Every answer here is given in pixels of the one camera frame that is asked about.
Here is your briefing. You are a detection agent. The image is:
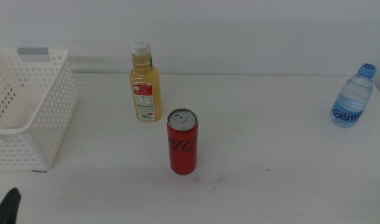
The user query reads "red soda can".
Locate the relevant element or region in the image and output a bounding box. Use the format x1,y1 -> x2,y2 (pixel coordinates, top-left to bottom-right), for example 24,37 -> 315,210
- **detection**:
166,108 -> 199,175

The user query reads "yellow juice bottle white cap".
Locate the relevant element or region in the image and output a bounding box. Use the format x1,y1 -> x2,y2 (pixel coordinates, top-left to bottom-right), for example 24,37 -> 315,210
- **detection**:
129,39 -> 163,122

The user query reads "white perforated plastic basket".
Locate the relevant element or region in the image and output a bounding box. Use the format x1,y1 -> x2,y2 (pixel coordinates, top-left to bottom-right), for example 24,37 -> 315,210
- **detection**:
0,47 -> 78,171

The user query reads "clear water bottle blue cap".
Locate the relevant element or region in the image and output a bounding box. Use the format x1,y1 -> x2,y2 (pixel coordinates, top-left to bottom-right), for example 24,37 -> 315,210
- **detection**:
329,63 -> 378,128

